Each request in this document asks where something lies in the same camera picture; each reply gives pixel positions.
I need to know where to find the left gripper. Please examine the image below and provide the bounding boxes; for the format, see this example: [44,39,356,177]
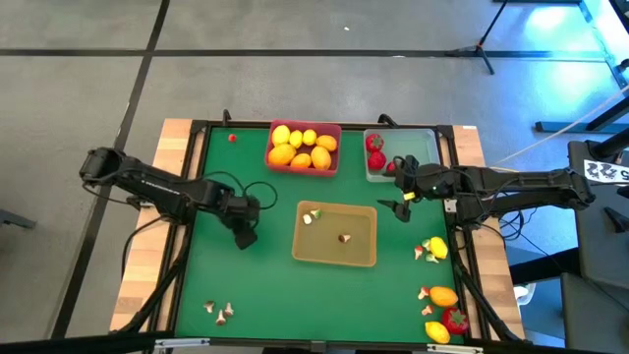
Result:
[215,186,261,251]

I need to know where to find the grey floor object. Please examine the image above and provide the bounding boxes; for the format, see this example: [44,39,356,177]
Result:
[0,208,38,231]

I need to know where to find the clear plastic bin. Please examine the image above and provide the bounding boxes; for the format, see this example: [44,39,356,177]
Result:
[363,128,442,184]

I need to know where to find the black base cable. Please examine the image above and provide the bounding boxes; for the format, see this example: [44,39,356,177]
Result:
[120,215,163,281]

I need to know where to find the green table mat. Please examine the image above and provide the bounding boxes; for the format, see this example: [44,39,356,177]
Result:
[174,126,466,345]

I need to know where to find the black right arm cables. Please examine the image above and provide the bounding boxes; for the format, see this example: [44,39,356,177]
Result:
[495,206,542,242]

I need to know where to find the black stand foot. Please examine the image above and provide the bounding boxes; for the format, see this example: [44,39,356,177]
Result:
[534,95,629,135]

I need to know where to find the orange translucent plastic bin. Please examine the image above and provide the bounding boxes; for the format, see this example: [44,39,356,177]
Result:
[291,200,378,268]

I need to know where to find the red plastic bin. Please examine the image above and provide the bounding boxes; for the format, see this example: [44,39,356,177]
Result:
[263,118,344,177]

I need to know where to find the silver metal bracket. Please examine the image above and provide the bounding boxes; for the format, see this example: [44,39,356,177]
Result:
[153,337,211,351]
[426,343,486,354]

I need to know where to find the black frame beam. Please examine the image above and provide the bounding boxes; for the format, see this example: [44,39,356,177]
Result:
[0,331,629,354]

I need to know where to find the black frame strut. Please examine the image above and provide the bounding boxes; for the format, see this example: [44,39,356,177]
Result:
[110,235,193,335]
[449,250,525,343]

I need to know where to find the white marker sign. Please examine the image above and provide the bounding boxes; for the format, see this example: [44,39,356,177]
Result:
[583,158,629,186]

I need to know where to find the white object under table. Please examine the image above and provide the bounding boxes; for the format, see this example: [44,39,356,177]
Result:
[513,282,537,306]

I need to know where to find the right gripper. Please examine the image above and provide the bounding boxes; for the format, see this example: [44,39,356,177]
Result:
[376,164,463,224]

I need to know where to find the pale floor cable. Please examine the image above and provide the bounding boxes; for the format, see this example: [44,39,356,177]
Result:
[486,83,629,178]

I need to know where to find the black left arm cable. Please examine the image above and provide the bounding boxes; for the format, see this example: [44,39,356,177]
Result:
[194,170,279,212]

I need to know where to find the black cart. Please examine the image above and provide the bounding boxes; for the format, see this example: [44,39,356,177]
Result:
[559,140,629,354]

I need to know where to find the black tripod stand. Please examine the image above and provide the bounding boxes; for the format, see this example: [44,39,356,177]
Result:
[444,0,510,76]

